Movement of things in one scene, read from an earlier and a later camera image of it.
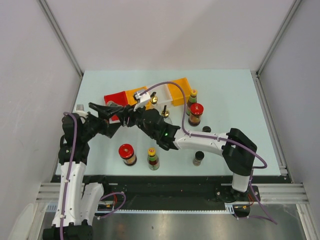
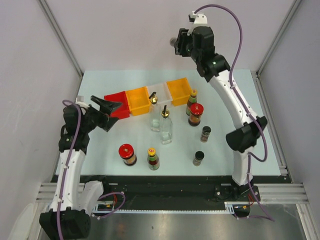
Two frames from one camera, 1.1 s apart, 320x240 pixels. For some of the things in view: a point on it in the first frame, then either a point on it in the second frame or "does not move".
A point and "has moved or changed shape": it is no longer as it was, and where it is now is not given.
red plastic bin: x=120 y=98 does not move
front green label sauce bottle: x=153 y=160 does not move
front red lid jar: x=126 y=152 does not move
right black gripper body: x=135 y=118 to x=194 y=54
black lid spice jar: x=111 y=103 has moved or changed shape
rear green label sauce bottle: x=192 y=99 does not move
